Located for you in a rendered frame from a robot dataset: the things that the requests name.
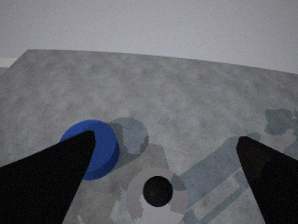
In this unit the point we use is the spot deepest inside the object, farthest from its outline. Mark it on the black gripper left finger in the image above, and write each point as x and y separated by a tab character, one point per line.
40	188

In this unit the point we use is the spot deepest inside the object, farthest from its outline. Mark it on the clear glass coffee press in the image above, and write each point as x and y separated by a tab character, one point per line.
156	196

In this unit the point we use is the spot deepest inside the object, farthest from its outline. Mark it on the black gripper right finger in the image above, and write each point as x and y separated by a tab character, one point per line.
273	177

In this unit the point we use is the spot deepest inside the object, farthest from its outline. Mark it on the blue cylinder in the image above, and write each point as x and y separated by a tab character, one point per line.
105	154

